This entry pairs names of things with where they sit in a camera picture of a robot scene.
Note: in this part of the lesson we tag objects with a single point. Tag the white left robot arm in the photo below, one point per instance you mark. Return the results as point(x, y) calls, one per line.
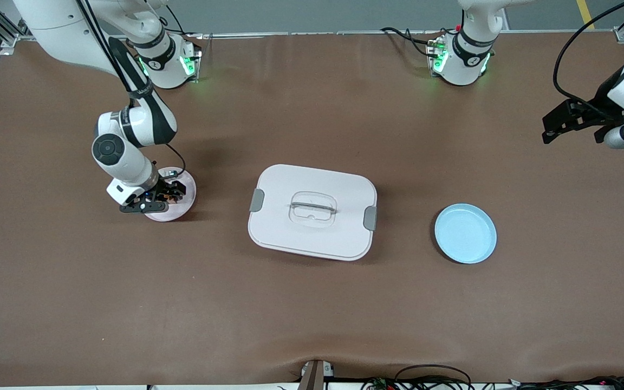
point(463, 59)

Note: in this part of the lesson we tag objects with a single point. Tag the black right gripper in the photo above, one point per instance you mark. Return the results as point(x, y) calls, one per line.
point(163, 188)

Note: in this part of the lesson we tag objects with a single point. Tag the light blue round plate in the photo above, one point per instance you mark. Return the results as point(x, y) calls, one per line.
point(465, 234)

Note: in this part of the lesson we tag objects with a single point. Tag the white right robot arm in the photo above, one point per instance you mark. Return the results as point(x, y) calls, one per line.
point(128, 162)

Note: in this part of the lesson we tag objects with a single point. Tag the metal wedge bracket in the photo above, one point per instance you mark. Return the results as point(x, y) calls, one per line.
point(313, 376)

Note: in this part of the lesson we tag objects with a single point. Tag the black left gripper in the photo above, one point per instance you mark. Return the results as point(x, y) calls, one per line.
point(602, 106)

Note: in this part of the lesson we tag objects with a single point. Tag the pink round plate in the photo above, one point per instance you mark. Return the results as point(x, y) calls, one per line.
point(179, 212)

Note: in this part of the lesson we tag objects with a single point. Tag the white lidded plastic storage box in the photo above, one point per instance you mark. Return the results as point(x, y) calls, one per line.
point(279, 227)

